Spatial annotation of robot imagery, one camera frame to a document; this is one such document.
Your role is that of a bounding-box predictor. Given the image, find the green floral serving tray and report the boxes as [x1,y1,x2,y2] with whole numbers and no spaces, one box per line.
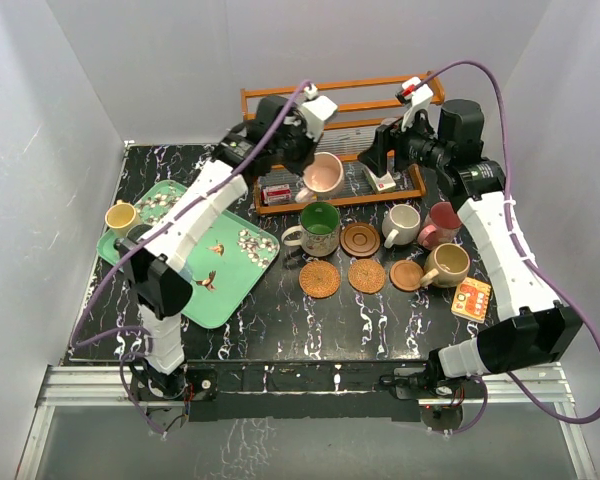
[97,180,280,329]

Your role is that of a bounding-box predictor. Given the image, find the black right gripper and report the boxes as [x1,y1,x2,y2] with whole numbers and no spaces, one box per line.
[358,105,450,177]

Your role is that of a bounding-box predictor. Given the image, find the pink mug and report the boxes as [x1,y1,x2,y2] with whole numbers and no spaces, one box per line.
[295,152,345,203]

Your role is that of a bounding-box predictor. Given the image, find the green white flat box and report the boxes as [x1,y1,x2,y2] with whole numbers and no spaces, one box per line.
[363,166,397,194]

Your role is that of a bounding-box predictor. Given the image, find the beige brown mug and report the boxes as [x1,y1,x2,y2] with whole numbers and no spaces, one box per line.
[419,243,471,288]

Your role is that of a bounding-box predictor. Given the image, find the red white small box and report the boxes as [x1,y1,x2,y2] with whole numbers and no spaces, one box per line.
[261,184,293,206]

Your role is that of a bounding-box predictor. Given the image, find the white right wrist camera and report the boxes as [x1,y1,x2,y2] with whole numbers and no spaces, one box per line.
[395,77,434,132]

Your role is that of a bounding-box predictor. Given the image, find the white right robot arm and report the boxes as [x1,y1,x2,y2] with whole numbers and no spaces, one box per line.
[358,99,582,397]

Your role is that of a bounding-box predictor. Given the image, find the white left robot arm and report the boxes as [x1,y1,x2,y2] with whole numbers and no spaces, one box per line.
[116,92,338,399]

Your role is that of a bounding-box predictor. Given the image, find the orange wooden rack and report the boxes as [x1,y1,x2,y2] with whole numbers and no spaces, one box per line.
[240,75,427,216]

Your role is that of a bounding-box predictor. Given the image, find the aluminium table frame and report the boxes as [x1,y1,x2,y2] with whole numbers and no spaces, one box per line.
[17,139,599,480]

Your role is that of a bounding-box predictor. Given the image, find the white speckled mug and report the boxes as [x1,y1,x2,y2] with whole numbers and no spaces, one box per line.
[382,204,421,249]

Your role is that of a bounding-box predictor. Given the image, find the green floral mug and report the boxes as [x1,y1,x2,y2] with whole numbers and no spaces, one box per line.
[281,202,341,258]

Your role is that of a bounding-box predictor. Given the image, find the grey blue mug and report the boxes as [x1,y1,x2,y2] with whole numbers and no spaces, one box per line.
[127,223,152,243]

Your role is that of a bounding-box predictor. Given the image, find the maroon speckled mug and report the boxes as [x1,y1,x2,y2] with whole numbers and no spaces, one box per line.
[417,202,462,250]

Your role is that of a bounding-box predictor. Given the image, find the woven rattan coaster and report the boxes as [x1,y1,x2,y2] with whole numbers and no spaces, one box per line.
[299,260,341,299]
[348,259,386,294]

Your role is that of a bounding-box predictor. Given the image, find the smooth brown wooden coaster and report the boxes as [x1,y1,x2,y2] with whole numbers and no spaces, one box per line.
[389,260,424,292]

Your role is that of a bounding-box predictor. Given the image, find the dark grooved wooden coaster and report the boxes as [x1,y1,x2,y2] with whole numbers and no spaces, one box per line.
[340,222,380,258]

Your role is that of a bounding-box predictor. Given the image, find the yellow mug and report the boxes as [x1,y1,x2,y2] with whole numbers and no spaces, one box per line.
[105,200,142,238]

